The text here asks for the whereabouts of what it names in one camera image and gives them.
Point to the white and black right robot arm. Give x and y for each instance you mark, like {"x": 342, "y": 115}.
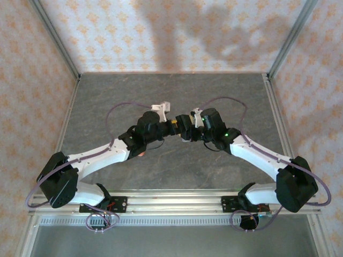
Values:
{"x": 254, "y": 155}

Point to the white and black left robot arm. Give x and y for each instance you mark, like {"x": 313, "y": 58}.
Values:
{"x": 101, "y": 158}

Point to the aluminium side rail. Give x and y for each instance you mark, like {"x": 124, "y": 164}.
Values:
{"x": 279, "y": 120}
{"x": 61, "y": 134}

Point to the aluminium frame post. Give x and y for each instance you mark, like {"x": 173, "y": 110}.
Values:
{"x": 56, "y": 38}
{"x": 291, "y": 37}

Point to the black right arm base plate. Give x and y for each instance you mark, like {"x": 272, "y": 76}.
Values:
{"x": 227, "y": 203}

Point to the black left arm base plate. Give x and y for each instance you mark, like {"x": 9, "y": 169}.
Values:
{"x": 120, "y": 203}

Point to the aluminium mounting rail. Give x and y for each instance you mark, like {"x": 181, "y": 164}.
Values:
{"x": 174, "y": 203}

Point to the small green circuit board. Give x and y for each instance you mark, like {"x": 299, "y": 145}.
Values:
{"x": 265, "y": 215}

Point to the orange pill bottle white cap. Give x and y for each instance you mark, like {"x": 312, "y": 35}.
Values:
{"x": 141, "y": 154}

